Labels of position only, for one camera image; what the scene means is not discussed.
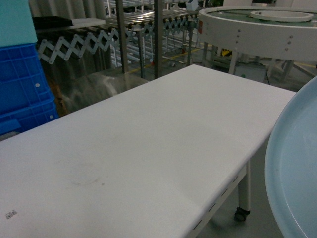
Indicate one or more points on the white round conveyor machine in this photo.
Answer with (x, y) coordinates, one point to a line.
(271, 32)

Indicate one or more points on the teal foam box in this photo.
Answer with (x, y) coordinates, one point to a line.
(16, 23)

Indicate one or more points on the expandable roller conveyor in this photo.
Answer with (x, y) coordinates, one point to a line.
(139, 31)

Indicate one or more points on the light blue oval tray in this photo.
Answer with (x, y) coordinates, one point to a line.
(291, 165)

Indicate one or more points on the blue crate bottom right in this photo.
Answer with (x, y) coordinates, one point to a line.
(27, 118)

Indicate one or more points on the white table leg with caster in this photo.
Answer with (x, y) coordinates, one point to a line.
(244, 195)

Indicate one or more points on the blue crate top right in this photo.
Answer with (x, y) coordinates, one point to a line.
(22, 80)

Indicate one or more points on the blue crate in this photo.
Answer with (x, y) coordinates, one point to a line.
(22, 80)
(27, 118)

